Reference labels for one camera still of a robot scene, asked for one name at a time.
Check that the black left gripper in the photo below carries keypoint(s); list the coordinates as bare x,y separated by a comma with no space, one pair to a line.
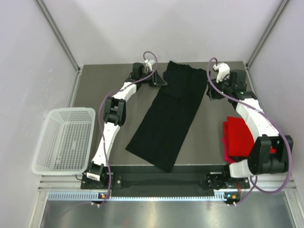
158,80

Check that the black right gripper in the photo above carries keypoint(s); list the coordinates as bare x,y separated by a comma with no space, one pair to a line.
211,93

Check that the black t shirt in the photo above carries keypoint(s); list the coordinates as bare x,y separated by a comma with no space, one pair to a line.
161,134

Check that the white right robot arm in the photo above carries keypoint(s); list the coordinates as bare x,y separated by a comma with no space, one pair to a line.
269,153

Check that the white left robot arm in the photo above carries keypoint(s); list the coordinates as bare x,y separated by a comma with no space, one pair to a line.
115,114

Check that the folded red t shirt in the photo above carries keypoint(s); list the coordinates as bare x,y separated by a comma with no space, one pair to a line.
238,138

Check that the folded pink t shirt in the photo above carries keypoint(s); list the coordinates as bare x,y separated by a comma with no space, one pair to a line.
226,156

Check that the white plastic basket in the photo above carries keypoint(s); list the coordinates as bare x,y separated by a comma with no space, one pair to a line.
65,142

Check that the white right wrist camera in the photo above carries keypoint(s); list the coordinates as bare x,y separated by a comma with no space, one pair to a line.
223,71

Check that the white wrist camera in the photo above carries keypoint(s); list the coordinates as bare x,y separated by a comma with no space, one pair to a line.
149,64
223,71

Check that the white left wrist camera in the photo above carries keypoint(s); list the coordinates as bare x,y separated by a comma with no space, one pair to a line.
149,64

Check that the right aluminium frame post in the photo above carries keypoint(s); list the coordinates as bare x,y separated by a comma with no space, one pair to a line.
266,34

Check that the aluminium frame post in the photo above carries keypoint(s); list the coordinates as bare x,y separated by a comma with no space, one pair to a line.
266,34
48,17

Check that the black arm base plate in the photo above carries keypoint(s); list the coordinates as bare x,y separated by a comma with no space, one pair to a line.
149,181

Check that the aluminium front rail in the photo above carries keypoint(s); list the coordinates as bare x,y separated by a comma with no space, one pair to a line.
67,183

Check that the left aluminium frame post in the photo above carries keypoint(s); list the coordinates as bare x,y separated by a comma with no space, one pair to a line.
48,17

